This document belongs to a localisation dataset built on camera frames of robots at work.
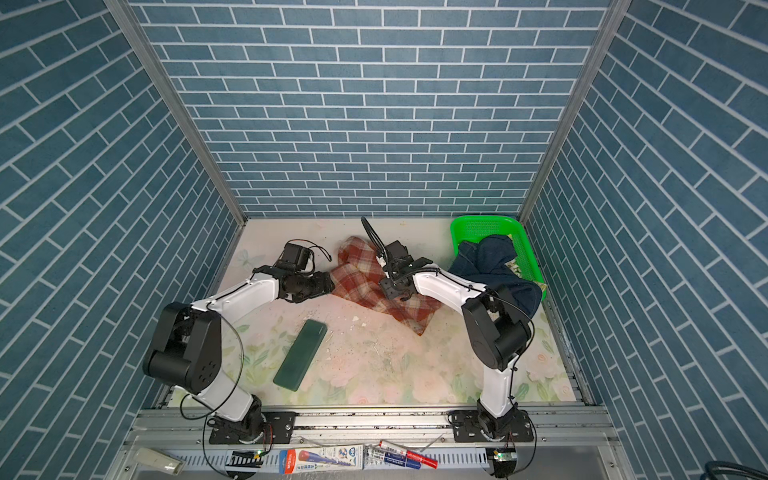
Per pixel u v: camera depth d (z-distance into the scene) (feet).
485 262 3.34
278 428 2.41
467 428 2.42
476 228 3.85
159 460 2.19
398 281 2.22
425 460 2.27
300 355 2.77
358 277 3.16
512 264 3.36
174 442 2.42
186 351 1.50
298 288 2.50
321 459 2.27
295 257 2.43
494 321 1.67
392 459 2.27
